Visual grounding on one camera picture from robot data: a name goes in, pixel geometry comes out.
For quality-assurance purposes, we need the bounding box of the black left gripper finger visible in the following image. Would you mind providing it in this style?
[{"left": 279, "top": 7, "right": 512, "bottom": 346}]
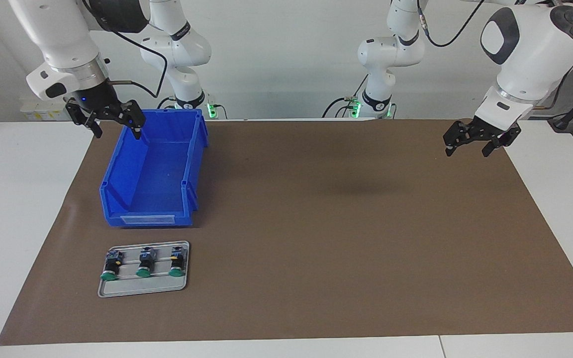
[
  {"left": 482, "top": 124, "right": 522, "bottom": 158},
  {"left": 443, "top": 121, "right": 476, "bottom": 156}
]

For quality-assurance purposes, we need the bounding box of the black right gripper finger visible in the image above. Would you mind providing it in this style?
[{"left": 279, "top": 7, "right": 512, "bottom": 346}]
[
  {"left": 101, "top": 99, "right": 146, "bottom": 140},
  {"left": 66, "top": 98, "right": 103, "bottom": 139}
]

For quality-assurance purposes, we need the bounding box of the green push button switch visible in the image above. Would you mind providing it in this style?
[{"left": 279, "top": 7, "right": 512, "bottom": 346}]
[
  {"left": 136, "top": 247, "right": 158, "bottom": 278},
  {"left": 168, "top": 246, "right": 188, "bottom": 277},
  {"left": 99, "top": 250, "right": 124, "bottom": 281}
]

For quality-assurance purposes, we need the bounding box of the white cardboard box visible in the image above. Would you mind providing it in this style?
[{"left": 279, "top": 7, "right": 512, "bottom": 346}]
[{"left": 19, "top": 96, "right": 71, "bottom": 121}]

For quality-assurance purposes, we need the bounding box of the blue plastic storage bin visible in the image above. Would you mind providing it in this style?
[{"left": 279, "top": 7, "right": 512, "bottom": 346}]
[{"left": 99, "top": 108, "right": 210, "bottom": 228}]

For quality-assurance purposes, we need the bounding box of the brown table mat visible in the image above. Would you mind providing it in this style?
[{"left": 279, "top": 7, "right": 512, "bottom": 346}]
[{"left": 0, "top": 118, "right": 573, "bottom": 346}]

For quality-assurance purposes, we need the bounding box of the silver metal tray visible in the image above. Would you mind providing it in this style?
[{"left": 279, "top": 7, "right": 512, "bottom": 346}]
[{"left": 97, "top": 241, "right": 191, "bottom": 298}]

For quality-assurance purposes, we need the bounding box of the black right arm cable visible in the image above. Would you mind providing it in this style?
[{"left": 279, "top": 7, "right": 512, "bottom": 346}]
[{"left": 82, "top": 0, "right": 169, "bottom": 98}]

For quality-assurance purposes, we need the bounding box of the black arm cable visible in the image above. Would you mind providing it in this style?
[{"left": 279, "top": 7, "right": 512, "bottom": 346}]
[
  {"left": 82, "top": 0, "right": 169, "bottom": 98},
  {"left": 416, "top": 0, "right": 573, "bottom": 109}
]

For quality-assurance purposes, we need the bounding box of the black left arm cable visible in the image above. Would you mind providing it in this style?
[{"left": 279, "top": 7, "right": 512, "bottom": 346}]
[{"left": 416, "top": 0, "right": 573, "bottom": 109}]

